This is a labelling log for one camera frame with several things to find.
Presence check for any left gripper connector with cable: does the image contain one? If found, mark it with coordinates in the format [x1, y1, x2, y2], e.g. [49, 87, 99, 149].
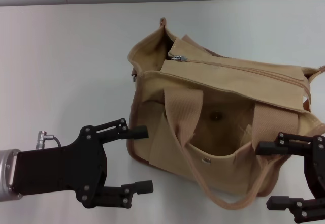
[38, 130, 63, 149]

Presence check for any khaki canvas food bag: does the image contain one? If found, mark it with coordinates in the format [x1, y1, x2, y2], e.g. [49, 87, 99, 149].
[126, 17, 325, 211]

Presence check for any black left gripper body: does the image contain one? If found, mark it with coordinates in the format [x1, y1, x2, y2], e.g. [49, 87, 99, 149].
[11, 125, 108, 209]

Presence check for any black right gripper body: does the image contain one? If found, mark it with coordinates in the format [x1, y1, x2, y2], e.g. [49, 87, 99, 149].
[303, 135, 325, 200]

